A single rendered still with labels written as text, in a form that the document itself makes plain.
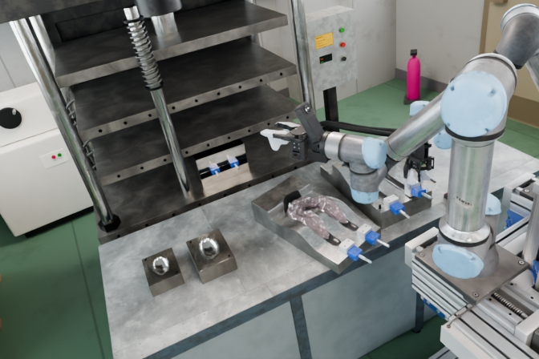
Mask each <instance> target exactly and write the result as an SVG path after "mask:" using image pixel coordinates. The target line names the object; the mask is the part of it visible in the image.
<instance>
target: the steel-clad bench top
mask: <svg viewBox="0 0 539 359"><path fill-rule="evenodd" d="M428 142H429V143H431V144H432V147H430V148H429V151H428V154H429V155H431V156H433V157H435V160H434V169H431V170H430V171H427V170H426V173H427V174H428V175H429V176H430V178H431V179H433V180H435V181H436V183H434V182H432V181H431V180H429V181H428V180H424V181H423V185H425V186H426V187H428V188H430V189H431V190H432V198H433V199H432V206H431V207H430V208H428V209H426V210H423V211H421V212H419V213H417V214H415V215H413V216H410V217H411V218H410V219H408V218H407V219H405V220H401V221H400V222H398V223H396V224H393V225H391V226H389V227H387V228H385V229H381V238H380V240H381V241H383V242H385V243H388V242H390V241H392V240H394V239H396V238H398V237H400V236H403V235H405V234H407V233H409V232H411V231H413V230H415V229H417V228H420V227H422V226H424V225H425V224H428V223H430V222H432V221H433V220H437V219H439V218H440V217H442V216H443V215H445V214H446V211H447V200H446V199H445V198H444V194H445V193H447V192H448V178H449V167H450V155H451V148H450V149H446V150H444V149H440V148H438V147H437V146H436V145H435V144H434V142H433V137H432V138H431V139H429V140H428ZM323 164H324V163H321V162H314V163H311V164H309V165H306V166H304V167H300V168H299V169H296V170H294V171H290V172H288V173H286V174H284V175H280V176H278V177H275V178H273V179H270V180H267V181H265V182H263V183H260V184H257V185H255V186H252V187H251V188H246V189H245V190H242V191H240V192H237V193H234V194H232V195H230V196H226V197H224V198H221V199H219V200H216V201H213V202H212V203H209V204H206V205H203V206H201V207H199V208H195V209H193V210H191V211H188V212H185V213H183V214H180V215H178V216H174V217H173V218H170V219H168V220H164V221H162V222H159V223H158V224H154V225H152V226H149V227H147V228H144V229H141V230H139V231H137V232H133V233H131V234H129V235H126V236H123V237H120V238H119V239H116V240H113V241H110V242H108V243H106V244H102V245H100V246H98V247H99V258H100V263H101V270H102V276H103V287H104V293H105V299H106V305H107V316H108V322H109V328H110V334H111V345H112V352H113V357H114V359H143V358H146V357H148V356H150V355H152V354H154V353H156V352H158V351H160V350H162V349H165V348H167V347H169V346H170V345H173V344H175V343H177V342H179V341H182V340H184V339H185V338H187V337H190V336H192V335H194V334H196V333H199V332H200V331H202V330H204V329H207V328H208V327H211V326H213V325H215V324H217V323H219V322H221V321H223V320H226V319H228V318H230V317H232V316H234V315H236V314H238V313H240V312H243V311H245V310H246V309H249V308H251V307H253V306H254V305H258V304H260V303H261V302H263V301H266V300H268V299H269V298H271V297H273V296H276V295H278V294H280V293H282V292H285V291H286V290H288V289H291V288H293V287H295V286H297V285H299V284H301V283H303V282H305V281H308V280H310V279H312V278H314V277H316V276H318V275H320V274H322V273H324V272H327V271H329V270H330V268H328V267H327V266H325V265H324V264H322V263H320V262H319V261H317V260H316V259H314V258H313V257H311V256H309V255H308V254H306V253H304V252H303V251H302V250H300V249H299V248H296V247H295V246H293V245H292V244H291V243H289V242H288V241H286V240H284V239H282V238H281V237H280V236H278V235H276V234H275V233H273V232H271V231H270V230H269V229H268V228H265V227H264V226H262V225H261V224H259V223H258V222H256V221H255V218H254V214H253V208H252V204H251V202H252V201H254V200H255V199H256V198H258V197H259V196H261V195H263V194H264V193H266V192H267V191H269V190H270V189H272V188H274V187H275V186H277V185H278V184H280V183H281V182H282V181H284V180H286V179H288V178H289V177H291V176H292V175H294V176H296V177H298V178H299V179H301V180H305V181H306V182H308V183H310V185H311V188H312V191H313V192H317V193H318V194H320V195H324V196H331V197H334V198H337V199H339V200H341V201H342V202H343V203H344V204H345V205H346V206H347V207H348V208H349V209H351V210H352V211H353V212H354V213H355V214H356V215H357V216H359V217H361V218H363V219H365V220H367V221H369V222H371V223H373V224H375V223H374V222H373V221H371V220H370V219H369V218H368V217H367V216H366V215H365V214H363V213H362V212H361V211H360V210H359V209H358V208H357V207H355V206H354V205H353V204H352V203H351V202H350V201H349V200H348V199H347V198H346V197H345V196H344V195H343V194H342V193H340V192H339V191H338V190H337V189H336V188H335V187H333V186H332V185H331V184H330V183H329V182H328V181H327V180H326V179H324V178H323V177H322V176H321V170H320V166H321V165H323ZM537 171H539V159H535V158H533V157H532V156H530V155H526V154H525V153H523V152H521V151H518V150H516V149H514V148H512V147H510V146H508V145H505V144H503V143H501V142H499V141H496V140H495V144H494V151H493V157H492V168H491V175H490V180H489V187H488V193H490V194H491V193H493V192H495V191H497V190H499V189H502V188H504V187H505V185H506V184H508V183H510V182H512V181H514V180H515V179H517V178H518V177H520V176H522V175H524V174H525V173H527V172H528V173H531V174H533V173H535V172H537ZM201 209H202V210H201ZM206 218H207V219H206ZM375 225H376V224H375ZM216 229H220V231H221V234H222V235H223V237H224V238H225V240H226V242H227V244H228V246H229V247H230V249H231V251H232V253H233V254H234V256H235V260H236V262H237V268H238V269H237V270H234V271H232V272H230V273H227V274H225V275H224V276H220V277H218V278H217V279H215V280H211V281H210V282H207V283H205V284H202V282H201V279H200V277H199V275H198V272H197V269H196V267H195V265H194V263H193V260H192V257H191V256H190V254H189V251H188V247H187V244H186V241H189V240H192V239H194V238H197V237H198V236H202V235H204V234H206V233H208V232H211V231H212V230H213V231H214V230H216ZM168 248H172V250H173V252H174V254H175V257H176V260H177V263H178V265H179V267H180V271H181V273H182V276H183V278H184V282H185V284H183V285H180V286H178V287H176V288H173V289H171V290H169V291H167V292H164V293H161V294H160V295H158V296H154V297H153V296H152V293H151V291H150V289H149V287H148V282H147V278H146V275H145V272H144V266H143V263H142V259H144V258H146V257H149V256H152V255H154V254H156V253H158V252H162V251H164V250H166V249H168ZM242 285H243V286H242Z"/></svg>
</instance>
